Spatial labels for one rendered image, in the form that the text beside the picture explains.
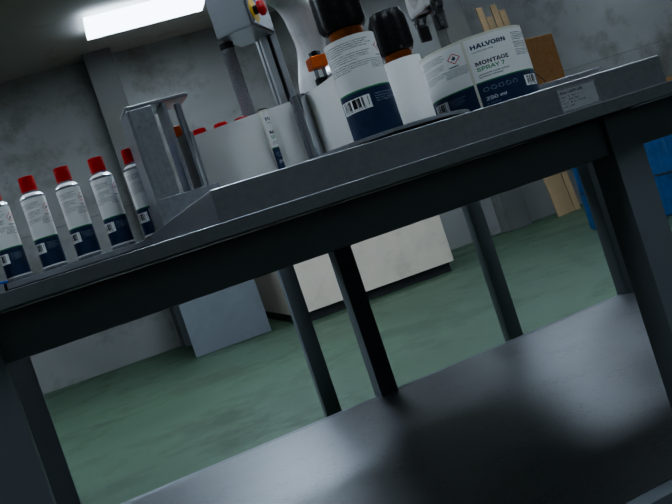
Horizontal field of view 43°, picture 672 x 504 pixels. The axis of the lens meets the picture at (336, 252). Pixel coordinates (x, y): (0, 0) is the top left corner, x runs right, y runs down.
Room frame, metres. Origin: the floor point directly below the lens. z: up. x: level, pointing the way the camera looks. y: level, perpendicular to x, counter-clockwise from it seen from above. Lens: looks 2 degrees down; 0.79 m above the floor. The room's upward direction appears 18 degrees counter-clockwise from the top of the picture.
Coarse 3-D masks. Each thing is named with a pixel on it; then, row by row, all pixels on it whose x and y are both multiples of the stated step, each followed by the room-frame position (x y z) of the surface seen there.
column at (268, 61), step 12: (276, 36) 2.17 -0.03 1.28; (264, 48) 2.15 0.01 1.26; (276, 48) 2.16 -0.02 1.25; (264, 60) 2.18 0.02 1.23; (276, 60) 2.17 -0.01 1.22; (276, 72) 2.16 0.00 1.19; (288, 72) 2.17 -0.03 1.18; (276, 84) 2.15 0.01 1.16; (288, 84) 2.16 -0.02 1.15; (276, 96) 2.18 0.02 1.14; (288, 96) 2.17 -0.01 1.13
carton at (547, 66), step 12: (540, 36) 2.55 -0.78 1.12; (552, 36) 2.57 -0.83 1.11; (528, 48) 2.51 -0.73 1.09; (540, 48) 2.54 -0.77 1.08; (552, 48) 2.56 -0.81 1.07; (540, 60) 2.53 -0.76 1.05; (552, 60) 2.55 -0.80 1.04; (540, 72) 2.52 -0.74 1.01; (552, 72) 2.55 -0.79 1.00; (540, 84) 2.51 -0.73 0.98
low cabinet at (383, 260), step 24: (384, 240) 7.82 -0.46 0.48; (408, 240) 7.87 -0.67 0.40; (432, 240) 7.92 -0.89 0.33; (312, 264) 7.65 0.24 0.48; (360, 264) 7.75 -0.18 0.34; (384, 264) 7.80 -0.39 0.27; (408, 264) 7.85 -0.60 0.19; (432, 264) 7.90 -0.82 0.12; (264, 288) 8.94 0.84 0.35; (312, 288) 7.63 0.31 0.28; (336, 288) 7.68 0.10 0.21; (384, 288) 7.81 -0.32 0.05; (288, 312) 7.97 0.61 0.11; (312, 312) 7.64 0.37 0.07
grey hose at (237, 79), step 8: (224, 48) 2.08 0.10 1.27; (232, 48) 2.09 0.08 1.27; (224, 56) 2.09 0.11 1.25; (232, 56) 2.08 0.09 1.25; (232, 64) 2.08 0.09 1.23; (232, 72) 2.09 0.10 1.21; (240, 72) 2.09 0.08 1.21; (232, 80) 2.09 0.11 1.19; (240, 80) 2.09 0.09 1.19; (240, 88) 2.08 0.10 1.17; (240, 96) 2.08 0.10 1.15; (248, 96) 2.09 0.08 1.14; (240, 104) 2.09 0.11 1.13; (248, 104) 2.09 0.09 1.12; (248, 112) 2.08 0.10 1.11
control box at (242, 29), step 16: (208, 0) 2.03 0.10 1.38; (224, 0) 2.02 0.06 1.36; (240, 0) 2.01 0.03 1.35; (224, 16) 2.02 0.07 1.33; (240, 16) 2.02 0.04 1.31; (256, 16) 2.04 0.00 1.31; (224, 32) 2.03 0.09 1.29; (240, 32) 2.04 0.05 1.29; (256, 32) 2.09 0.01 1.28; (272, 32) 2.16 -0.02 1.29
